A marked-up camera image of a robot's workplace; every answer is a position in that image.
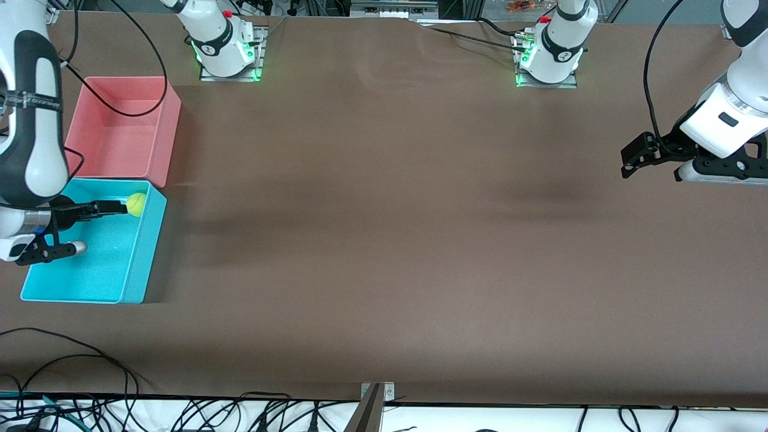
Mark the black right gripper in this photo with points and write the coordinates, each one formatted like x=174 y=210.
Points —
x=65 y=215

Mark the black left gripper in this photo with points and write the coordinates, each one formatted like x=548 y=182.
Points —
x=671 y=146

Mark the yellow tennis ball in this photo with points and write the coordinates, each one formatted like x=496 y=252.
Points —
x=138 y=204

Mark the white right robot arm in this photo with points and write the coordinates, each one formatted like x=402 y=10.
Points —
x=42 y=120

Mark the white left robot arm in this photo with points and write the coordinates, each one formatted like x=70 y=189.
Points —
x=732 y=114

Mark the blue plastic bin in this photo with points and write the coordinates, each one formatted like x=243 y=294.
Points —
x=102 y=264

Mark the pink plastic bin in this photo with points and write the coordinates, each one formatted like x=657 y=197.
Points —
x=129 y=138

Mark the orange items in clear box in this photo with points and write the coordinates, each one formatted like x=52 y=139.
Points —
x=522 y=6

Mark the grey equipment box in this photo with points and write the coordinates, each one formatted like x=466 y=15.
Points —
x=390 y=8

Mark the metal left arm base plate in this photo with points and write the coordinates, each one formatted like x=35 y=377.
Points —
x=549 y=84

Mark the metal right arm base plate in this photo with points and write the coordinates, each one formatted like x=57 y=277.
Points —
x=259 y=54

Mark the dark camera pole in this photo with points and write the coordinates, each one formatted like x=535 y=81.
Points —
x=367 y=414

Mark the metal bracket plate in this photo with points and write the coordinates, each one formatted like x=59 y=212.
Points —
x=389 y=391

